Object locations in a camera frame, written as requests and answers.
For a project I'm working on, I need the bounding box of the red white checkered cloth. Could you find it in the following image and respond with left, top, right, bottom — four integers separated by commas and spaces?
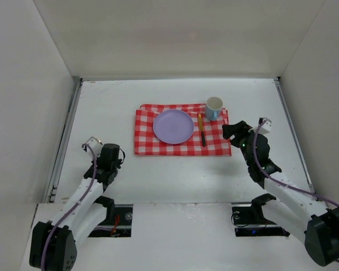
134, 103, 232, 156

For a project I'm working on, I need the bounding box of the black handled gold knife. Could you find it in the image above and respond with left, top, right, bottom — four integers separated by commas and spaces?
198, 114, 206, 147

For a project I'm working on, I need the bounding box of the blue white ceramic mug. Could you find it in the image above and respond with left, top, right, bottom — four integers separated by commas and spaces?
205, 97, 223, 121

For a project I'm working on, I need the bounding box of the lilac plastic plate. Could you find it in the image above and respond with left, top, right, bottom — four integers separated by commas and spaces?
153, 110, 194, 145

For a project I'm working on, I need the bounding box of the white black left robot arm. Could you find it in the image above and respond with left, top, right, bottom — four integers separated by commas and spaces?
29, 137, 125, 270

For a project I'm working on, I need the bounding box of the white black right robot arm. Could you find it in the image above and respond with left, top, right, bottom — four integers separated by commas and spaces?
222, 118, 339, 266

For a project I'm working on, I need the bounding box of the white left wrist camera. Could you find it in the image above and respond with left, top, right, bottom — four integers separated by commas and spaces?
81, 137, 103, 158

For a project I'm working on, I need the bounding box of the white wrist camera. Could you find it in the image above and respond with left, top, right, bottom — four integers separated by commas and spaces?
81, 137, 103, 158
257, 117, 272, 134

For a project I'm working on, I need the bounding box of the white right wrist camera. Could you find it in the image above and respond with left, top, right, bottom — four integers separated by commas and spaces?
257, 117, 272, 134

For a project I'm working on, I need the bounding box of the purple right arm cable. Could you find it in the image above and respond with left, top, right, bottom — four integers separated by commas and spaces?
252, 120, 339, 265

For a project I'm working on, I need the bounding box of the right aluminium table rail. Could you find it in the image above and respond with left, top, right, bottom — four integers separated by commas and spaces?
273, 77, 315, 192

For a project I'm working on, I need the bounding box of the aluminium table rail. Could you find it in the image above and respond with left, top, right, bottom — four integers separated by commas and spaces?
273, 77, 315, 192
42, 76, 82, 203

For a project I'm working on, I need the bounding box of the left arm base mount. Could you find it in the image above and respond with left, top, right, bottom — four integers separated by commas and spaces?
89, 205, 133, 238

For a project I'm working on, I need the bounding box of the left aluminium table rail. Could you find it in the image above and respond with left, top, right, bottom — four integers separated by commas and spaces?
42, 76, 82, 203

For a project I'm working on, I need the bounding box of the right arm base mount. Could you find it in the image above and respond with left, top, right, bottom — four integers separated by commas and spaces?
231, 194, 290, 237

